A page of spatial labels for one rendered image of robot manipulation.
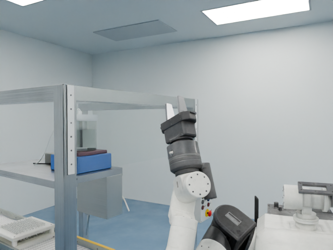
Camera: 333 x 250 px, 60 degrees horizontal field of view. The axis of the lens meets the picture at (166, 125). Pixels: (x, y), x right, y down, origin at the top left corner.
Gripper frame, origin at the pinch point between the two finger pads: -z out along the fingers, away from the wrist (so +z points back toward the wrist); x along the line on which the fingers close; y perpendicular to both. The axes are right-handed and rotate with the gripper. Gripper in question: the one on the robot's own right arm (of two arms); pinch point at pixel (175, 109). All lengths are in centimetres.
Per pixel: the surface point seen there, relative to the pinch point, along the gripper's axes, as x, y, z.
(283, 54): -92, -335, -186
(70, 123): -43.3, 13.5, -11.2
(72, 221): -59, 8, 23
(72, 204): -56, 8, 17
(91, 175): -61, -3, 4
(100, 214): -75, -13, 19
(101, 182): -68, -11, 6
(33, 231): -119, 4, 20
